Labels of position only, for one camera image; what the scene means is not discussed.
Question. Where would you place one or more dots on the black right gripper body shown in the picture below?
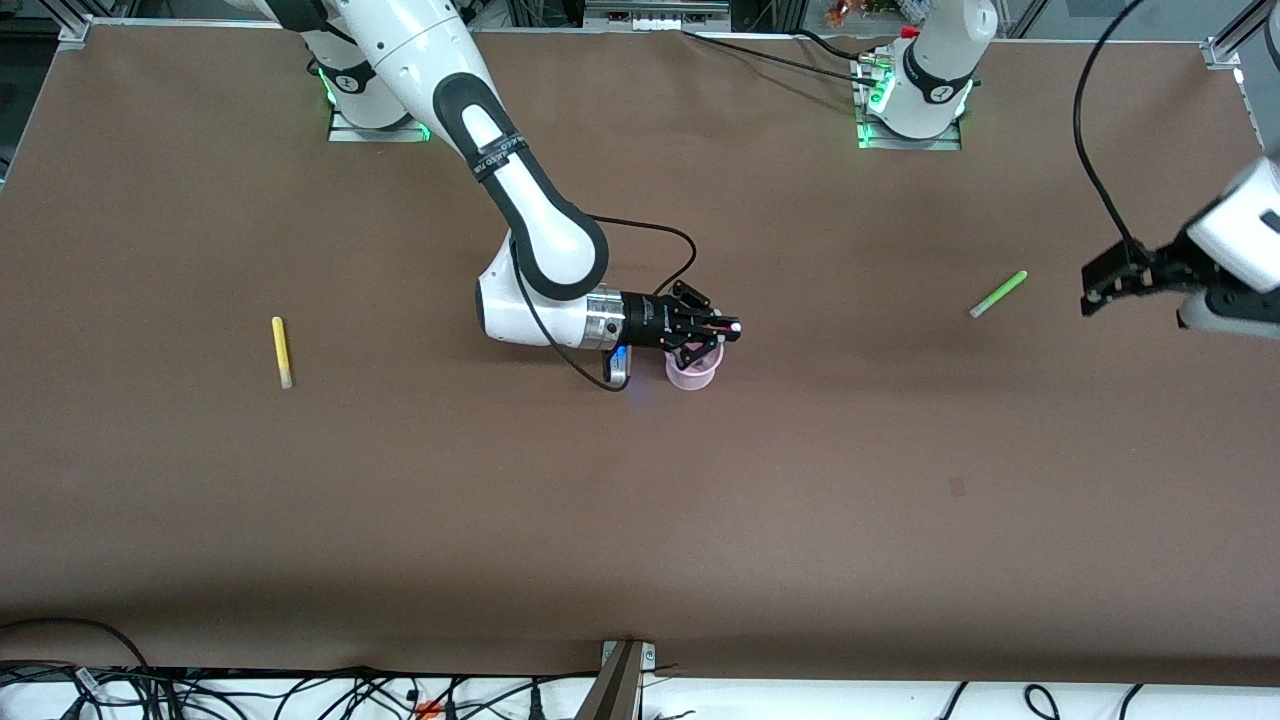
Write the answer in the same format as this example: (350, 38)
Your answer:
(648, 320)

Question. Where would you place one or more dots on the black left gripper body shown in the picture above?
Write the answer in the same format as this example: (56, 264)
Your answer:
(1158, 270)

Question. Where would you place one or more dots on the green highlighter pen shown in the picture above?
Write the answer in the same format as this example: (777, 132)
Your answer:
(998, 295)

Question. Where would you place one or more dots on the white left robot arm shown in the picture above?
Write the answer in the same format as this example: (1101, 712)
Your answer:
(1245, 230)

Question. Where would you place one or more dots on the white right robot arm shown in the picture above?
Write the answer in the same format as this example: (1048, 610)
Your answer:
(540, 230)

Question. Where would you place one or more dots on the pink plastic cup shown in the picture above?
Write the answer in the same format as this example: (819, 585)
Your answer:
(692, 380)

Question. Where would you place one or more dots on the grey metal rack equipment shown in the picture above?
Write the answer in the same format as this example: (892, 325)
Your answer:
(655, 14)

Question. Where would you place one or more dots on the yellow highlighter pen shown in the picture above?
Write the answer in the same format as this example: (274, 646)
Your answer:
(282, 352)

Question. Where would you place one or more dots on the aluminium frame profile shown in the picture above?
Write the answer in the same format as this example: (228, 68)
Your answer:
(1228, 40)
(72, 32)

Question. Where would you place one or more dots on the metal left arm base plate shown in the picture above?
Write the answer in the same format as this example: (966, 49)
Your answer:
(910, 142)

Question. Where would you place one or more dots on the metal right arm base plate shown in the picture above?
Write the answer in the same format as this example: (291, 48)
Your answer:
(375, 133)

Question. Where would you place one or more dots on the metal table edge bracket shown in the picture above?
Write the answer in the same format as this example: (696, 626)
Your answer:
(622, 680)

